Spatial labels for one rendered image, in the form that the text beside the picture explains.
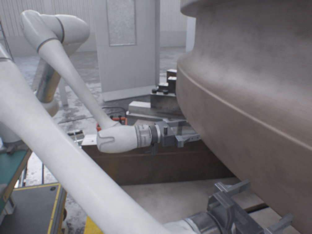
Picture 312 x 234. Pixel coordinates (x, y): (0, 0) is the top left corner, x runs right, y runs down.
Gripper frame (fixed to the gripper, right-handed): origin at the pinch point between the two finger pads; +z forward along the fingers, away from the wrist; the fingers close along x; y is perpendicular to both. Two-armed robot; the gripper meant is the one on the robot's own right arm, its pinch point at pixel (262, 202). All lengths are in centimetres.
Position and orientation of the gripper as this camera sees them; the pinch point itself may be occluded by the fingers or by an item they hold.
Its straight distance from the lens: 60.4
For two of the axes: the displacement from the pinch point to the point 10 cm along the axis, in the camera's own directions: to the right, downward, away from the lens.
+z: 9.1, -1.8, 3.8
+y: 0.0, 9.1, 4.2
